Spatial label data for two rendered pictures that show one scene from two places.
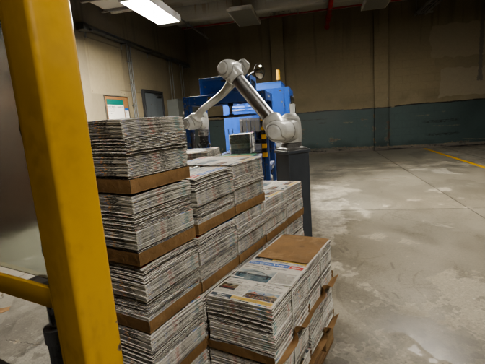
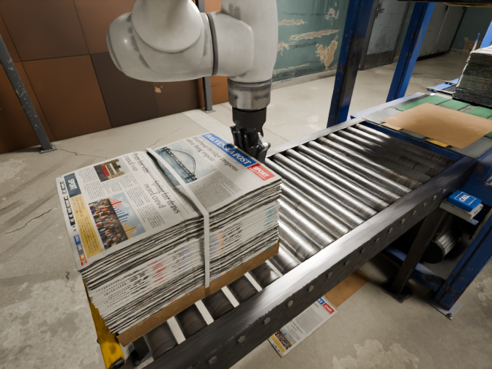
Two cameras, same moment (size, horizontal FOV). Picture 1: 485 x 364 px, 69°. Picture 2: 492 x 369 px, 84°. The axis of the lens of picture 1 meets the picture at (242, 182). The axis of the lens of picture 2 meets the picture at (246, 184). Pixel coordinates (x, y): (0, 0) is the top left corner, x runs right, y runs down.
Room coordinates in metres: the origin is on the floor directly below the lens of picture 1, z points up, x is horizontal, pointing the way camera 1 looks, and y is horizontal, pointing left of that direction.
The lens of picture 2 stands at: (2.66, -0.08, 1.34)
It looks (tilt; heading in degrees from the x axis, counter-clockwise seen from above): 35 degrees down; 43
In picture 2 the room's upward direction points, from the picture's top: straight up
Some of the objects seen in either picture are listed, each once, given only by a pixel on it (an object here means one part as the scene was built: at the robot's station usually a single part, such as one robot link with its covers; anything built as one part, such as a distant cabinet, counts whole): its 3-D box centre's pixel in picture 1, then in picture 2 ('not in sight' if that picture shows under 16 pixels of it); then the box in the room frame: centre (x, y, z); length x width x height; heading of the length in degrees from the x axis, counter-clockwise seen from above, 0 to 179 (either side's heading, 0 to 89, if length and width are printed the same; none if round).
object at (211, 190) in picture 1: (180, 197); not in sight; (1.50, 0.27, 0.95); 0.38 x 0.29 x 0.23; 61
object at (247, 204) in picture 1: (219, 200); not in sight; (1.76, 0.12, 0.86); 0.38 x 0.29 x 0.04; 58
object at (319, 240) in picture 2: not in sight; (275, 205); (3.22, 0.31, 0.77); 0.47 x 0.05 x 0.05; 78
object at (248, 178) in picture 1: (218, 183); not in sight; (1.75, 0.12, 0.95); 0.38 x 0.29 x 0.23; 58
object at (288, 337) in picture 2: not in sight; (291, 310); (3.38, 0.27, 0.00); 0.37 x 0.28 x 0.01; 168
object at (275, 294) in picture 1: (281, 321); not in sight; (1.52, -0.13, 0.30); 0.76 x 0.30 x 0.60; 150
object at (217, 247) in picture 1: (238, 271); not in sight; (1.87, 0.06, 0.42); 1.17 x 0.39 x 0.83; 150
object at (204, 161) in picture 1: (216, 160); not in sight; (1.75, 0.12, 1.06); 0.37 x 0.29 x 0.01; 58
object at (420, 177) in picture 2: not in sight; (372, 157); (3.73, 0.21, 0.77); 0.47 x 0.05 x 0.05; 78
